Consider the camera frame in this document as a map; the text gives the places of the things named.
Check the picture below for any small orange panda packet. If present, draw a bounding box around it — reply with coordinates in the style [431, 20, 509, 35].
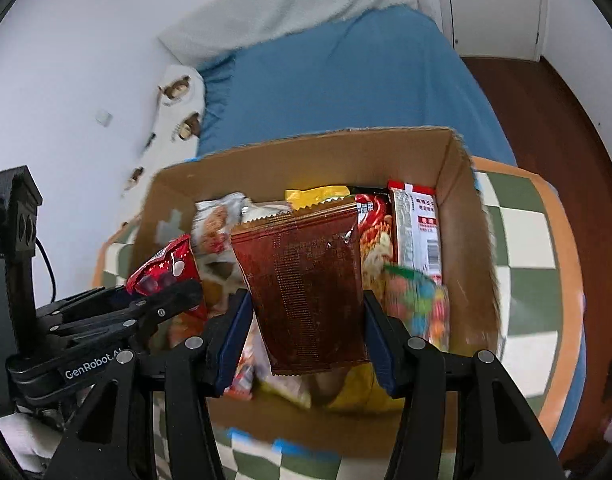
[168, 310, 212, 348]

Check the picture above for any white door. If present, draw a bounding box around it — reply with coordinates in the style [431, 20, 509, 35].
[433, 0, 549, 61]

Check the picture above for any colourful candy bag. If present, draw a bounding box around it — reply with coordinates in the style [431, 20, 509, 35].
[383, 265, 452, 351]

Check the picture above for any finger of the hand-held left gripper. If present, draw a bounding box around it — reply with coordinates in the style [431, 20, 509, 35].
[36, 286, 137, 322]
[131, 279, 205, 348]

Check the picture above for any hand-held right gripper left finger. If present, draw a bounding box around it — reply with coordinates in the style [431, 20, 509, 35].
[43, 290, 254, 480]

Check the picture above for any white wrapped cracker packet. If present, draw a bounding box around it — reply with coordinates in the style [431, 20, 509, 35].
[241, 201, 293, 226]

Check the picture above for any dark red snack packet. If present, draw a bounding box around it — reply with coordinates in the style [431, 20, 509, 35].
[230, 205, 372, 376]

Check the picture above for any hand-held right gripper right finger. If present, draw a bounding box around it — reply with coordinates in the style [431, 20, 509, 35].
[362, 291, 572, 480]

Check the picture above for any bear print pillow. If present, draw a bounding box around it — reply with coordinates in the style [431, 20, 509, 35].
[121, 65, 207, 231]

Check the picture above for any black cable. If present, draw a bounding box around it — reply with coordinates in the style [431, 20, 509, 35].
[33, 237, 57, 306]

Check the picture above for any white cookie packet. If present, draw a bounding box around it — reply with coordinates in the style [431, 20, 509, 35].
[192, 192, 247, 261]

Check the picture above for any green checkered blanket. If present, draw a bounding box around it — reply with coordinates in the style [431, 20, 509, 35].
[93, 157, 584, 480]

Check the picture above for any red and white packet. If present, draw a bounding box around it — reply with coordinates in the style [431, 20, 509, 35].
[387, 180, 444, 286]

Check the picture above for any yellow instant noodle packet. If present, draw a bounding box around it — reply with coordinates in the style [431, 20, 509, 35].
[285, 185, 394, 311]

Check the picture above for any cardboard box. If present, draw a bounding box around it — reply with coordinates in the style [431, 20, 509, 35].
[128, 127, 504, 461]

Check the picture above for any mustard yellow snack packet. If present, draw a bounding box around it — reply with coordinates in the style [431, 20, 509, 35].
[331, 365, 402, 413]

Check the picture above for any blue bed sheet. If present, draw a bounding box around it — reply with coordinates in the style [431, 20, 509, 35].
[196, 7, 587, 453]

